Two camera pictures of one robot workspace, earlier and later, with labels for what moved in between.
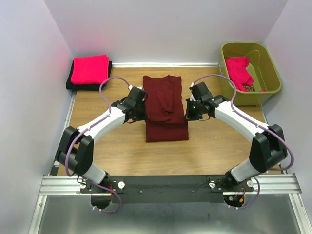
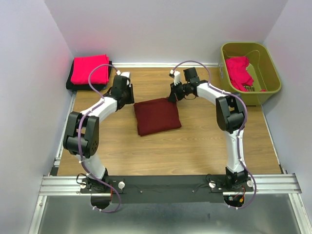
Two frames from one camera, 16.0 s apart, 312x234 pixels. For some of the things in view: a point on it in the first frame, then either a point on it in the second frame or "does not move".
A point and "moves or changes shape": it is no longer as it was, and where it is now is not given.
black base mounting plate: [167, 189] does not move
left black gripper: [143, 116] → [130, 100]
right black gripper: [189, 115] → [174, 96]
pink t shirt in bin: [237, 68] does not move
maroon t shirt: [165, 108] moves or changes shape
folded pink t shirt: [92, 70] does not move
